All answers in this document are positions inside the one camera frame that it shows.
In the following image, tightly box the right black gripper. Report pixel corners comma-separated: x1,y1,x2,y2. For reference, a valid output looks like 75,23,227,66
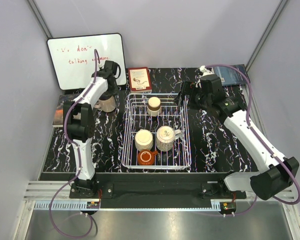
173,81,212,111

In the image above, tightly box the brown and cream cup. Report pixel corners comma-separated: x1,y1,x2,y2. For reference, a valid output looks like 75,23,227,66
147,96,161,117

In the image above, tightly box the pink glossy mug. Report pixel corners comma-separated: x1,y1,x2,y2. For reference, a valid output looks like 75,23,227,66
94,95,117,113

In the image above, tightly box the floral patterned mug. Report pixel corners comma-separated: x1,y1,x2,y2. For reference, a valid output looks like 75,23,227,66
155,125,182,152

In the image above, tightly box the cream ribbed cup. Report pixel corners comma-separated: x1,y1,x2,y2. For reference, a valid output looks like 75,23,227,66
134,129,154,151

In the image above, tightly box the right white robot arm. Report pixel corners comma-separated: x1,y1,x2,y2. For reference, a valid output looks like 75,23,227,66
174,74,300,201

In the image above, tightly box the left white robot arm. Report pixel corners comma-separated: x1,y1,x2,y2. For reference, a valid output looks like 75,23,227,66
63,60,121,198

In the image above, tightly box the red and white book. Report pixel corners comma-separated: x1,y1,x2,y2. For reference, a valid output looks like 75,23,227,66
128,67,152,93

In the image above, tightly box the white dry-erase board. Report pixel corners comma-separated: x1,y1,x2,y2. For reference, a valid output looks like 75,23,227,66
47,33,127,91

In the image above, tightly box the blue book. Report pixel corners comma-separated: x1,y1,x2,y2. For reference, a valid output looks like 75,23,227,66
211,66,247,87

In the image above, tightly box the orange small cup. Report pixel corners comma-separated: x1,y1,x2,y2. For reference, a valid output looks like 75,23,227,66
137,149,159,166

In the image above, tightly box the Tale of Two Cities book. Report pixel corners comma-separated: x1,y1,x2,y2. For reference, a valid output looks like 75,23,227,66
52,94,78,128

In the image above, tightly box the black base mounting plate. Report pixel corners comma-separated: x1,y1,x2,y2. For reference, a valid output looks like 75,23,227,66
38,172,261,210

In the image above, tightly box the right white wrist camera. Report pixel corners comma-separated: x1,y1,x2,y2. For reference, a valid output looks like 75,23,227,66
195,65,214,88

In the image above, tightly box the white wire dish rack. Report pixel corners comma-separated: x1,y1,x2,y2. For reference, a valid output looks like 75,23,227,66
121,93,192,170

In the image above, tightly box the white slotted cable duct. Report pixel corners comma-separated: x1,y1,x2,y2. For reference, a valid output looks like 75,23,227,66
34,200,221,212

